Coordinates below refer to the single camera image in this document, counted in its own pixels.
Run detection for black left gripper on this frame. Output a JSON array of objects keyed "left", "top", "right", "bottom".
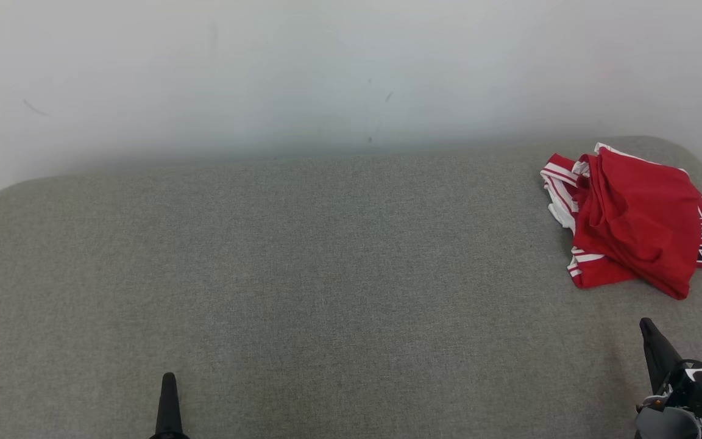
[{"left": 149, "top": 373, "right": 190, "bottom": 439}]

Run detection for red Bulls 23 shorts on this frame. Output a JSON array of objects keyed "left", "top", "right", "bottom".
[{"left": 573, "top": 146, "right": 702, "bottom": 301}]

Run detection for red Bulls jersey white sleeves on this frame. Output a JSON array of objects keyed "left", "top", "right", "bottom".
[{"left": 540, "top": 142, "right": 702, "bottom": 289}]

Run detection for grey fabric sofa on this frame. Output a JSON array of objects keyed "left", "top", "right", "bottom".
[{"left": 0, "top": 135, "right": 702, "bottom": 439}]

